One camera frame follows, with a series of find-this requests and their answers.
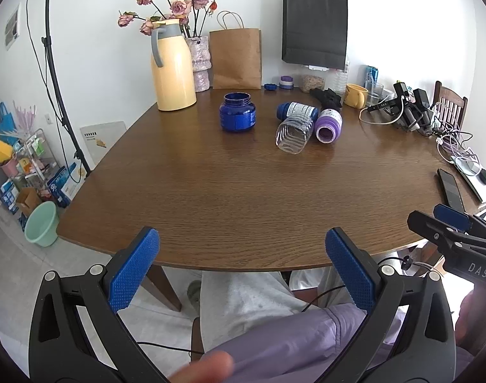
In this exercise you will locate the blue bag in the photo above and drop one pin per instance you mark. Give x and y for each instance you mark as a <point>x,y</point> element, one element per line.
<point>5,115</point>

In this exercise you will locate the metal storage rack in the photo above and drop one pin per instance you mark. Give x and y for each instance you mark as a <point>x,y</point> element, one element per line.
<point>31,155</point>

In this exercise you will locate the white cardboard board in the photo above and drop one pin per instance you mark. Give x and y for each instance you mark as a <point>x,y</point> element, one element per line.
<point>101,141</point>

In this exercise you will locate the person's right forearm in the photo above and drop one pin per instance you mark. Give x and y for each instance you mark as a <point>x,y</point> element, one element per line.
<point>468,319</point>

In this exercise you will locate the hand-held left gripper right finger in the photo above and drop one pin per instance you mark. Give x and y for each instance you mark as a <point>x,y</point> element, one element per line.
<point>352,271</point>

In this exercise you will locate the yellow mug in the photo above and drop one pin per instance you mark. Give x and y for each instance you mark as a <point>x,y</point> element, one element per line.
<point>354,95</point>

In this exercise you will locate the yellow thermos jug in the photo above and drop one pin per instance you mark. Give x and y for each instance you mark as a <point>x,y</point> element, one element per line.
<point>173,72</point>

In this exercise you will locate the blue white carton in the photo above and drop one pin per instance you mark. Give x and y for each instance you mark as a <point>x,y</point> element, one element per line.
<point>65,183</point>

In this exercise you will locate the person's purple jacket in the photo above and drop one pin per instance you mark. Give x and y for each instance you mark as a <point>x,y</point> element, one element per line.
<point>291,347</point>

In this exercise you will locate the vase of dried roses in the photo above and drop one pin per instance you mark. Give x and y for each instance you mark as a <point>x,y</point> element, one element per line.
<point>197,48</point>

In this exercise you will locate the person's shoe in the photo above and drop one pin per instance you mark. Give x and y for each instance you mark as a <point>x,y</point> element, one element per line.
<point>194,293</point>

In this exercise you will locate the clear plastic cup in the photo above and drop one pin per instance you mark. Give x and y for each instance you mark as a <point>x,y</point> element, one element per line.
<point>294,135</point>

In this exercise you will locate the clear jar of nuts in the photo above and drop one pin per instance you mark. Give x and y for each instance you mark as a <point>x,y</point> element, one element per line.
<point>313,82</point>

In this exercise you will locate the black gloves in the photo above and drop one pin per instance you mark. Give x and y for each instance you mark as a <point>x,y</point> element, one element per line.
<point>327,96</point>

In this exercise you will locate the black light stand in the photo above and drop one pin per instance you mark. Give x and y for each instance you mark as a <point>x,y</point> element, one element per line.
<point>57,83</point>

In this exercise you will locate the brown cardboard box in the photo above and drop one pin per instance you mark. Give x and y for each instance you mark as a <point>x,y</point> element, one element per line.
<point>27,201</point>

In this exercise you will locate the wooden chair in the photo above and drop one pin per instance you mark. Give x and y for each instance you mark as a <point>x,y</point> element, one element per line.
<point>450,101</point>

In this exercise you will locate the purple cup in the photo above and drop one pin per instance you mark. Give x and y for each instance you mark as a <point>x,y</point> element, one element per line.
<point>329,125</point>

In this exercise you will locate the black paper bag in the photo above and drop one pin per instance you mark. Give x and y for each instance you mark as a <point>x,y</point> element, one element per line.
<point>315,32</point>

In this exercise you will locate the clear glass container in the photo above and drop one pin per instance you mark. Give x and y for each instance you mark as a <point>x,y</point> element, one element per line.
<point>375,95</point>

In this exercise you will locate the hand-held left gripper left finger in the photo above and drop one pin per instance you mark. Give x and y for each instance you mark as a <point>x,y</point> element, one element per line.
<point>133,271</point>

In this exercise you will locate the person's left hand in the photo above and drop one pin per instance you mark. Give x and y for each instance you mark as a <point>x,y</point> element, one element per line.
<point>203,369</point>

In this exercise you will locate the blue lid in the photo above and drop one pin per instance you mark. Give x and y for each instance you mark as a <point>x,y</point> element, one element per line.
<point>271,86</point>

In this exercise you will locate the blue jar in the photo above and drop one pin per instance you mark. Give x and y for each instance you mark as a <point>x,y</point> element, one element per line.
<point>237,111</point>

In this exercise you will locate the black camera equipment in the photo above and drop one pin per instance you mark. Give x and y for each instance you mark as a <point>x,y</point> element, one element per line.
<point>410,107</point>

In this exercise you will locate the blue white packet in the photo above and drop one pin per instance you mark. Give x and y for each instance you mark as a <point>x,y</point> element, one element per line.
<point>370,75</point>

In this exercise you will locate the brown paper bag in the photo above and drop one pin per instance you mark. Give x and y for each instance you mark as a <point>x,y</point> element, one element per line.
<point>236,58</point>

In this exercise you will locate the wall vent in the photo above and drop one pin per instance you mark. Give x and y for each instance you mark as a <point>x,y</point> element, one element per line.
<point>12,28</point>

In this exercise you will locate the white flat box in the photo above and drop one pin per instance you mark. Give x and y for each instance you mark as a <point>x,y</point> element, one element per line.
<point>480,183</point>

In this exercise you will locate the blue bottle with white label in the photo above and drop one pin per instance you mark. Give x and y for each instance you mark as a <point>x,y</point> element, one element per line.
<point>299,109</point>

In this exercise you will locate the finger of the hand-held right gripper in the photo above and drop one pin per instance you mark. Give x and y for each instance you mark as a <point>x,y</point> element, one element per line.
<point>452,217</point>
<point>428,225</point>

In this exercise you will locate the clear plastic water bottle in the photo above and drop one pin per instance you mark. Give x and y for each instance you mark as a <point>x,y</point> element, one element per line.
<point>340,79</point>

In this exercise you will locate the black phone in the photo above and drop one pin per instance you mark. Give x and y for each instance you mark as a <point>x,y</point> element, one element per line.
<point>450,189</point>

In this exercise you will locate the green plastic basin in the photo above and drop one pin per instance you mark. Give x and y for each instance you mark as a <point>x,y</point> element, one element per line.
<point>41,225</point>

